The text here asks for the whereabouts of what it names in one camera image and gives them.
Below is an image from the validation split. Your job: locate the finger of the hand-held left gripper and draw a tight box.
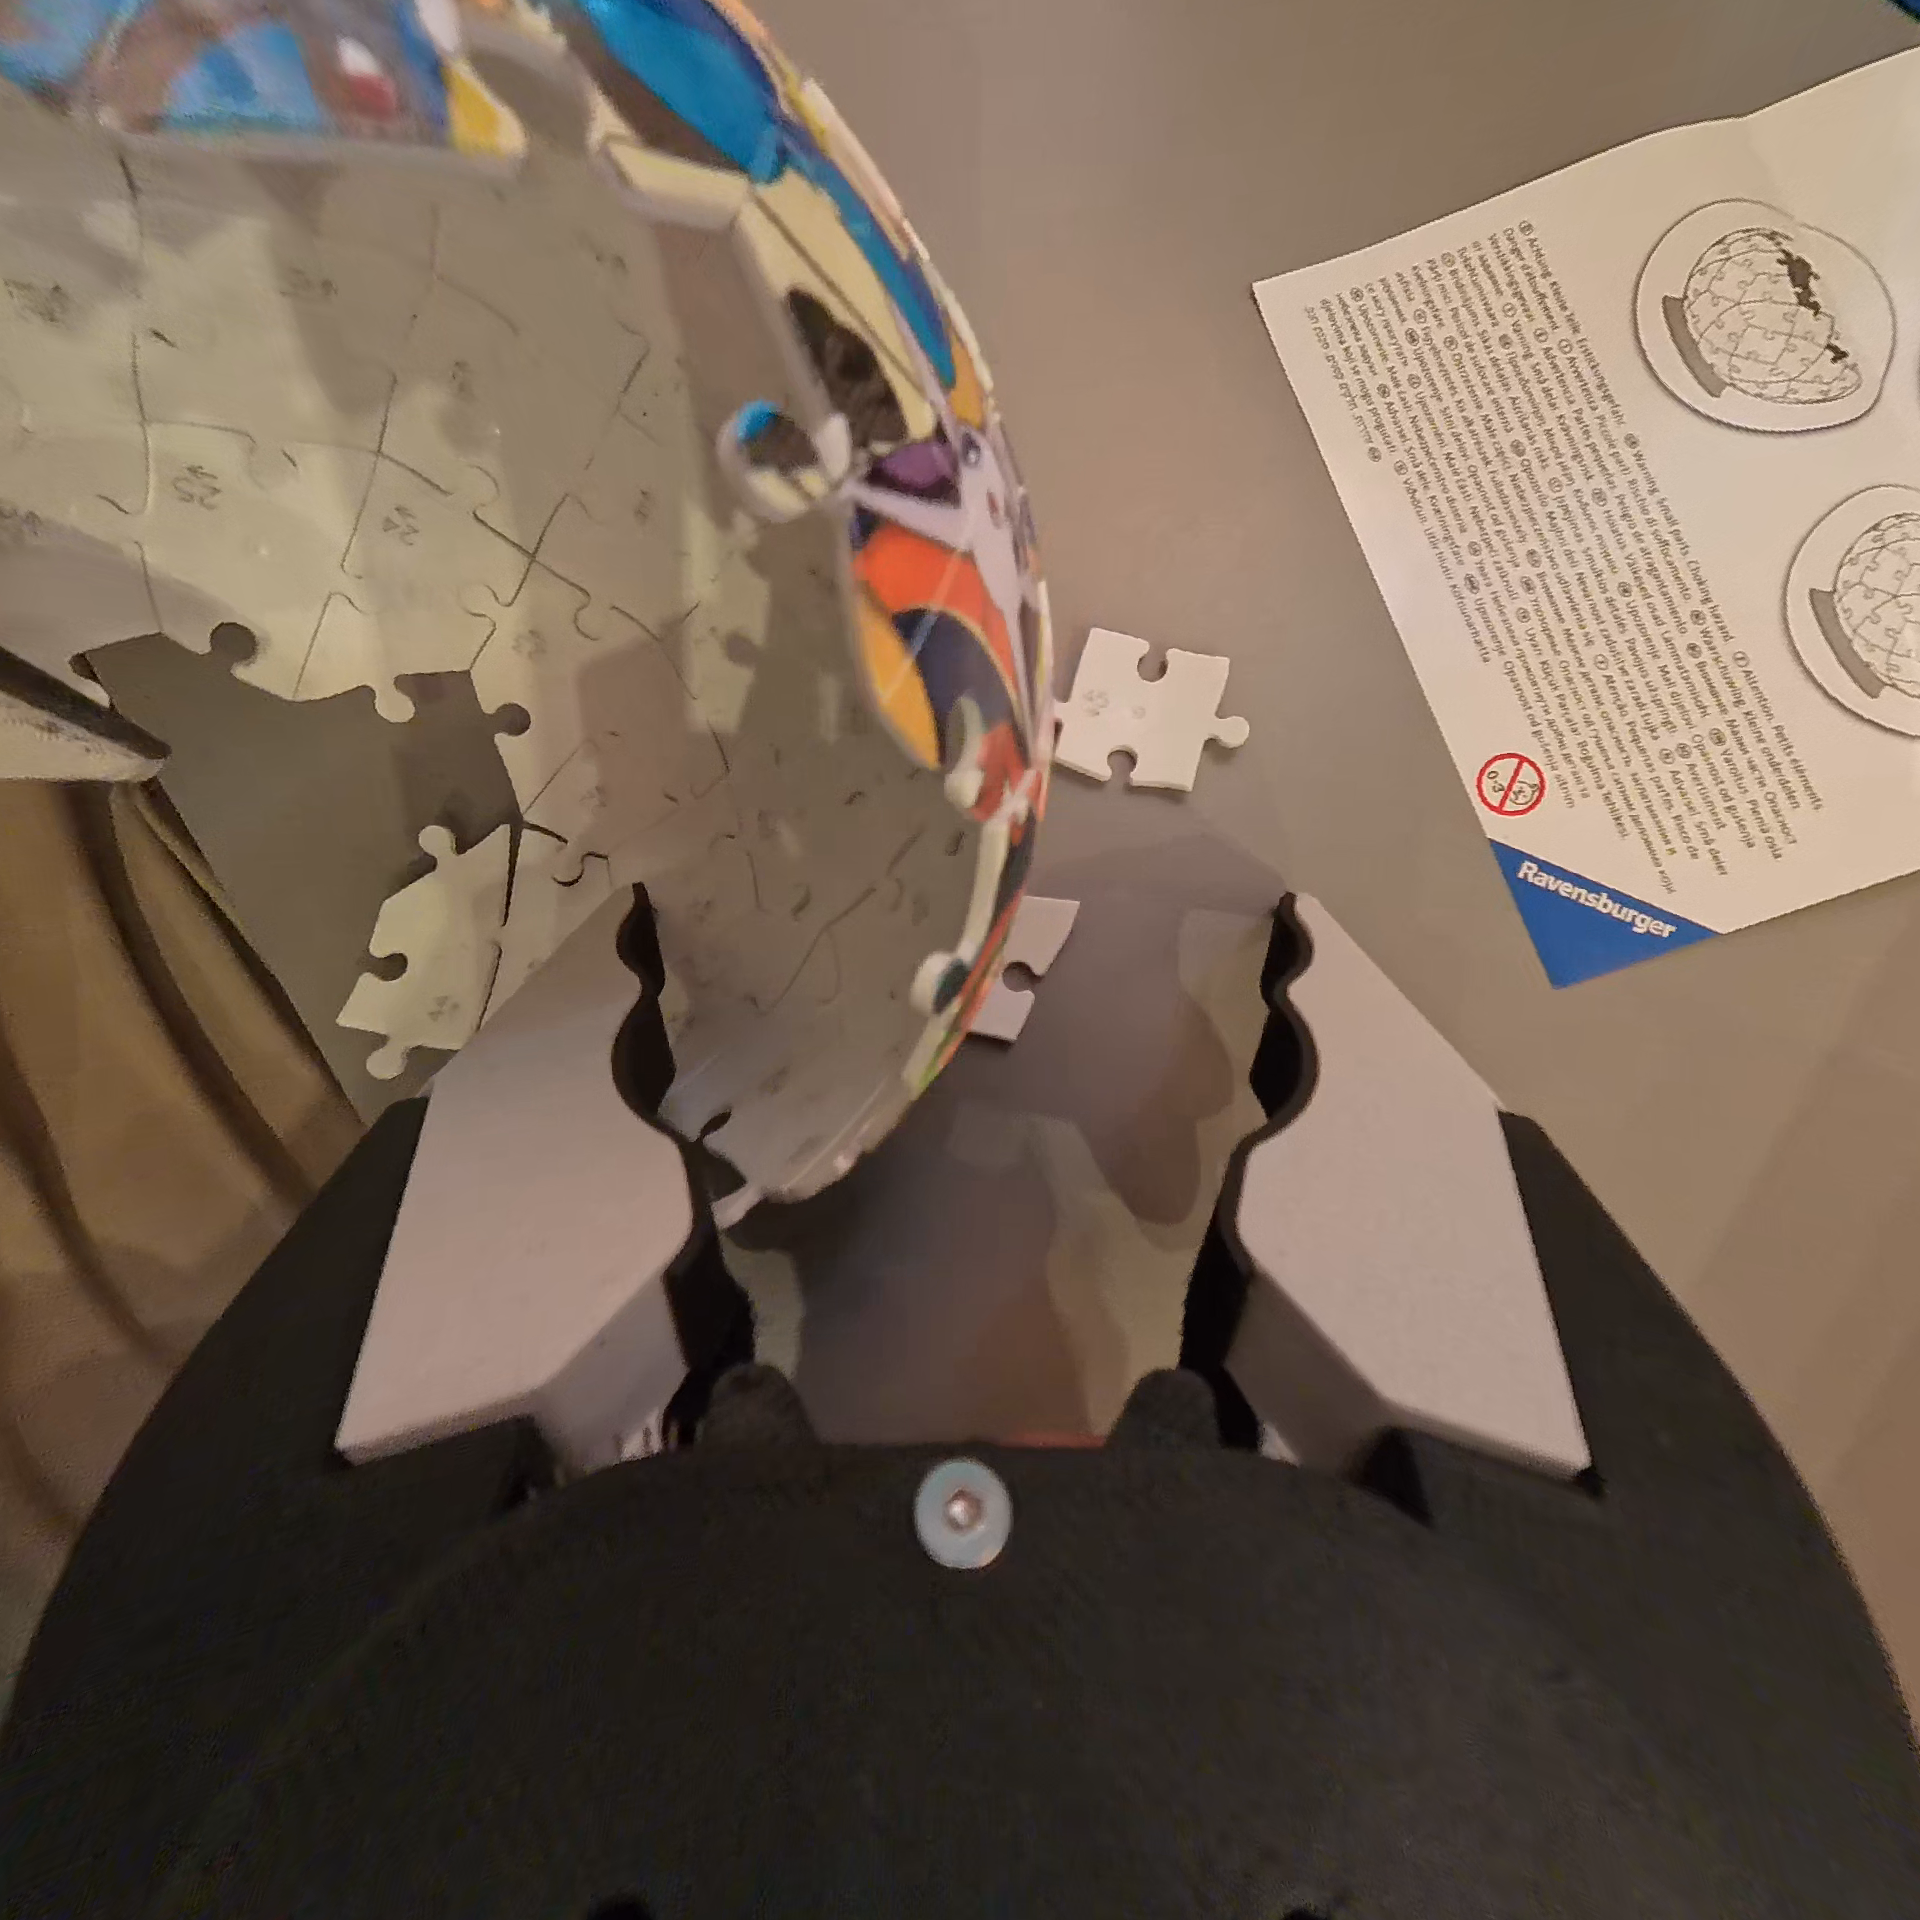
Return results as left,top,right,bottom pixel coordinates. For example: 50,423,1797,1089
0,644,169,785

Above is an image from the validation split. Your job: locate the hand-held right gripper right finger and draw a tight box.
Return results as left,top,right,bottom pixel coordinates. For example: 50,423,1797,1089
1177,890,1593,1489

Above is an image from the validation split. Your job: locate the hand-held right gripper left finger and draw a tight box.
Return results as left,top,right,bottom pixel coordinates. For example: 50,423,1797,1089
330,882,760,1489

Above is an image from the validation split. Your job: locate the white puzzle piece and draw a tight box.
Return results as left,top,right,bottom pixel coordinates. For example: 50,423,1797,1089
967,897,1081,1044
1049,626,1251,793

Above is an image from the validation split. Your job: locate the partly built puzzle ball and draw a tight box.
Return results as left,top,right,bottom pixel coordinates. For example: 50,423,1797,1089
0,0,1051,1232

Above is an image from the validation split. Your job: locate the white instruction leaflet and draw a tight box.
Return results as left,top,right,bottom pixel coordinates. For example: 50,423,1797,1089
1253,47,1920,992

